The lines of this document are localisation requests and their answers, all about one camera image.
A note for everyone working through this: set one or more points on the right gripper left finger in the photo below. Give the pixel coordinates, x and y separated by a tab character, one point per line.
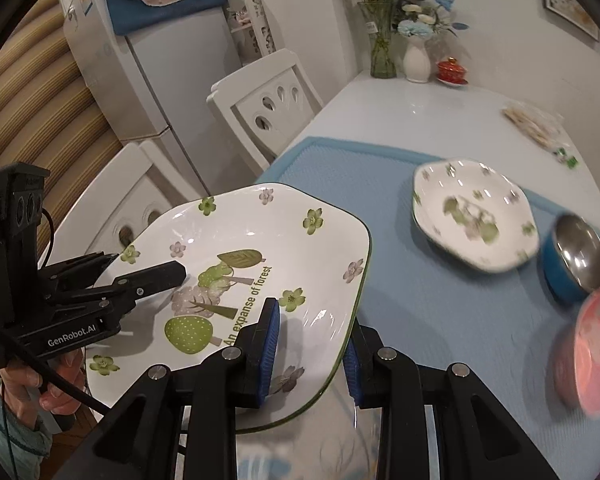
184	421

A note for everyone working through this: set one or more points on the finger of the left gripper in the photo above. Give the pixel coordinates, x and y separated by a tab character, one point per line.
130	288
82	270

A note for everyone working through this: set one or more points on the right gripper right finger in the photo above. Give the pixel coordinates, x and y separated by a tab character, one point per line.
476	436

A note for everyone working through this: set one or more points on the large green-rimmed forest plate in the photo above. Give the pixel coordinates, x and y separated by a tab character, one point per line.
239	249

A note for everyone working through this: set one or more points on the pink cartoon melamine bowl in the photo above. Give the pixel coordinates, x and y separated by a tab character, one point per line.
577	362

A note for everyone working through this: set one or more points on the blue steel bowl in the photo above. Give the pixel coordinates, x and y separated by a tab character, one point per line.
571	259

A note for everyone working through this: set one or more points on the small green-rimmed forest plate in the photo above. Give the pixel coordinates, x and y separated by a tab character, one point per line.
475	214

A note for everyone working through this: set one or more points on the teal sleeve forearm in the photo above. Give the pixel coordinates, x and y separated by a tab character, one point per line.
22	449

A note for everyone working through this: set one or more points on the person left hand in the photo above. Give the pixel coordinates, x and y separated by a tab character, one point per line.
18	379

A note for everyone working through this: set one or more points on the white chair near left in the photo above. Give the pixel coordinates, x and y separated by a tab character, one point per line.
135	188

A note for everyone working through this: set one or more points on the white chair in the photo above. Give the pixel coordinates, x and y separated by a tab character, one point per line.
265	105
135	188

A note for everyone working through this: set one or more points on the blue waffle table mat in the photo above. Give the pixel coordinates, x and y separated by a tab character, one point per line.
432	307

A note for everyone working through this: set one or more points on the white refrigerator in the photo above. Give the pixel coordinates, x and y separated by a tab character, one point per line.
153	84

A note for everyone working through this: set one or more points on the white chair far left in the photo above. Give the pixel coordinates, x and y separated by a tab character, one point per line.
265	105

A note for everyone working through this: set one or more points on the white lattice shelf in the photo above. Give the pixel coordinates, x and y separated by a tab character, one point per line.
250	31

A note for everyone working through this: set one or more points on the green wrapped candy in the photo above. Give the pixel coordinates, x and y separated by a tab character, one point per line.
566	158

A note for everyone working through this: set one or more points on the plastic snack bag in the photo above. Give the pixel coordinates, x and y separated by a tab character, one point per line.
542	128

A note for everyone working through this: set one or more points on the green glass vase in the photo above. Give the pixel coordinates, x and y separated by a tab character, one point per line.
380	28

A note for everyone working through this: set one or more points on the white ceramic flower vase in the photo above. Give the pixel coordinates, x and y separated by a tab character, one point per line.
416	61

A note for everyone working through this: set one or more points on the red lidded teacup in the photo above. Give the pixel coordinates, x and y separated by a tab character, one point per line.
451	73

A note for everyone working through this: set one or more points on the blue artificial flowers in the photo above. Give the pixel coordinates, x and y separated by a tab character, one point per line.
405	0

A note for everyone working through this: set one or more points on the large butterfly wall picture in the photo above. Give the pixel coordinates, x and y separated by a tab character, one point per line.
572	12

